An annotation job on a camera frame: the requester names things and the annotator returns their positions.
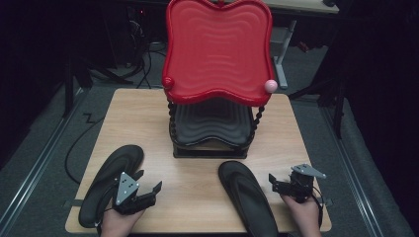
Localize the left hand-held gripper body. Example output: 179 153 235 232
112 171 158 216

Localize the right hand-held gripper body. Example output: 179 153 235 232
280 163 328 204

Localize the black flip-flop slipper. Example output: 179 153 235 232
217 160 280 237
78 144 145 229

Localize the red shoe rack top tray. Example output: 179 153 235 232
161 0 279 160

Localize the person's right hand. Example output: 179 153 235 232
281 193 323 237

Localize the person's left hand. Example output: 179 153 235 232
100 206 146 237

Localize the black metal stand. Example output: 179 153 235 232
61 53 132 119
288 77 348 140

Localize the dark computer tower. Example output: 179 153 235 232
126 5 150 67

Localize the light desk with metal leg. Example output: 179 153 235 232
263 0 340 91

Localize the metal floor rail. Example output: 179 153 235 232
319 106 385 237
0 88 87 232

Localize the black cable on floor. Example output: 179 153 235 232
64 113 107 186

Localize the bundle of black cables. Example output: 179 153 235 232
125 39 168 90

